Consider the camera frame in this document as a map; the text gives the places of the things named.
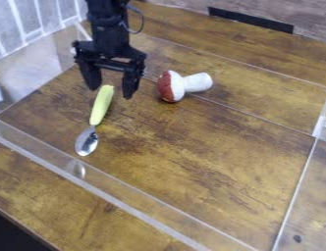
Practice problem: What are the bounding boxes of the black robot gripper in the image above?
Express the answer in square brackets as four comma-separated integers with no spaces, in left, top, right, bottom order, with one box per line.
[73,0,147,99]

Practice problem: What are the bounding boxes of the green handled metal spoon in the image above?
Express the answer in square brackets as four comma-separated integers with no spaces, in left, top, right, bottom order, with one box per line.
[76,85,115,156]

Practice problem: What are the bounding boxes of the red white toy mushroom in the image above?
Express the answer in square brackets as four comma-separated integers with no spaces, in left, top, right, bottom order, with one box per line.
[159,71,214,103]

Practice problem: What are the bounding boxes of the black strip on table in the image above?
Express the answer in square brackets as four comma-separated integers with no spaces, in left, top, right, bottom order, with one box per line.
[208,7,294,33]

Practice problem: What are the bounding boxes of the clear acrylic front barrier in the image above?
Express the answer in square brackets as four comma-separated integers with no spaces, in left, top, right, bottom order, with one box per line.
[0,121,258,251]

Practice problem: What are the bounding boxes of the clear acrylic barrier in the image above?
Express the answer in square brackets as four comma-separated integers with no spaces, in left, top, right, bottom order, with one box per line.
[0,121,258,251]
[273,102,326,251]

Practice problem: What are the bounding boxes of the clear acrylic right barrier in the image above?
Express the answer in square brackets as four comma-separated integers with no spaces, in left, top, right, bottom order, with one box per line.
[273,102,326,251]

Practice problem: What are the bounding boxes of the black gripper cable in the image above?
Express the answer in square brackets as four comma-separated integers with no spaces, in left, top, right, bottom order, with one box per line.
[121,3,147,35]

